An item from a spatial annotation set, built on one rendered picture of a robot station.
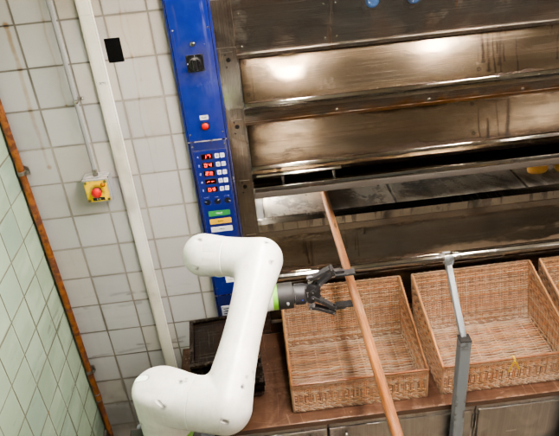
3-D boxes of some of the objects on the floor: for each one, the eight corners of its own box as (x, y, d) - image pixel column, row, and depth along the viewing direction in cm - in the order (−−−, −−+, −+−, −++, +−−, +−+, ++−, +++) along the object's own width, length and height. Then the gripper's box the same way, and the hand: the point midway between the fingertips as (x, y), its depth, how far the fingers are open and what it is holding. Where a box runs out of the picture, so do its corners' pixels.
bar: (283, 473, 282) (257, 272, 223) (545, 439, 285) (587, 233, 226) (289, 537, 255) (261, 327, 196) (579, 499, 258) (638, 281, 199)
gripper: (290, 259, 204) (352, 252, 204) (295, 315, 216) (354, 308, 217) (292, 272, 197) (356, 264, 198) (298, 329, 210) (357, 322, 210)
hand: (351, 287), depth 207 cm, fingers open, 13 cm apart
